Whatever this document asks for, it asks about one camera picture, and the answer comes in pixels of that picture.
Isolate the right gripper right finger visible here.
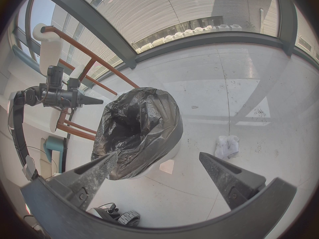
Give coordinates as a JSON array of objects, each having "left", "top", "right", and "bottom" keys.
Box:
[{"left": 199, "top": 152, "right": 266, "bottom": 211}]

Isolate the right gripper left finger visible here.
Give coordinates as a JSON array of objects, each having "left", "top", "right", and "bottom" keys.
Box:
[{"left": 49, "top": 150, "right": 119, "bottom": 211}]

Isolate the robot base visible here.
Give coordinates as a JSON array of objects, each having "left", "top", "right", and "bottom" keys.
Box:
[{"left": 86, "top": 203, "right": 141, "bottom": 229}]

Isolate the white trash bin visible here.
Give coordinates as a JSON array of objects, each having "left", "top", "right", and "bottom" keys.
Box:
[{"left": 133, "top": 140, "right": 181, "bottom": 182}]

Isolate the black plastic bag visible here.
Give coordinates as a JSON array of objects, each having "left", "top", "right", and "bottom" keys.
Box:
[{"left": 91, "top": 86, "right": 184, "bottom": 181}]

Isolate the clear printed wrapper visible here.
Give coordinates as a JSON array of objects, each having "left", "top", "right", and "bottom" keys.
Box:
[{"left": 214, "top": 134, "right": 240, "bottom": 159}]

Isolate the wooden chair with white cushions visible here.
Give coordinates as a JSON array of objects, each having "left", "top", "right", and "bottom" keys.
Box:
[{"left": 32, "top": 23, "right": 140, "bottom": 142}]

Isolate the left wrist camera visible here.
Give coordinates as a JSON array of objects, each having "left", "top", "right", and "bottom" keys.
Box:
[{"left": 67, "top": 77, "right": 81, "bottom": 92}]

